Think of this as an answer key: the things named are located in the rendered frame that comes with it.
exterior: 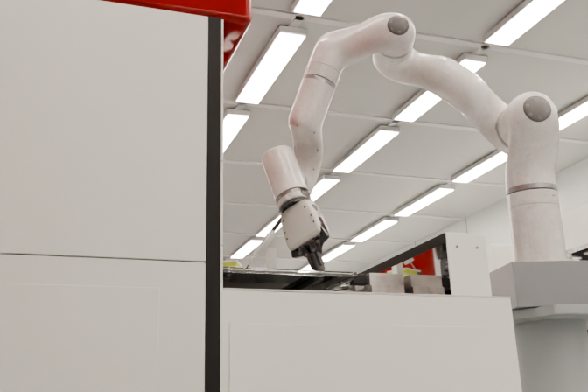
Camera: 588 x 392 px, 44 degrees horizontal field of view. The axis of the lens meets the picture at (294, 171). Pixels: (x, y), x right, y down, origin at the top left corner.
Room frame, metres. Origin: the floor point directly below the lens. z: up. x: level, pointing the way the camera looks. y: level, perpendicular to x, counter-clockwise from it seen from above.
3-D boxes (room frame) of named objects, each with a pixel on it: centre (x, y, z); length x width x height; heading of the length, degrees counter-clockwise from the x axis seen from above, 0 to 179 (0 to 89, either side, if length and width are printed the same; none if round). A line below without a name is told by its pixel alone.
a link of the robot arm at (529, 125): (1.68, -0.58, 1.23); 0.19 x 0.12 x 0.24; 179
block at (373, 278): (1.64, -0.19, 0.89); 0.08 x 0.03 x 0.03; 110
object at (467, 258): (1.74, -0.26, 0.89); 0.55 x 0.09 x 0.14; 20
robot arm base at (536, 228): (1.72, -0.58, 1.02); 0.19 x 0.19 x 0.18
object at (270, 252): (1.95, 0.08, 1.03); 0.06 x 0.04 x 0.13; 110
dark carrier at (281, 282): (1.68, 0.11, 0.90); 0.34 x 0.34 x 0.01; 20
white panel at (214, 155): (1.42, 0.25, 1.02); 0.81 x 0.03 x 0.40; 20
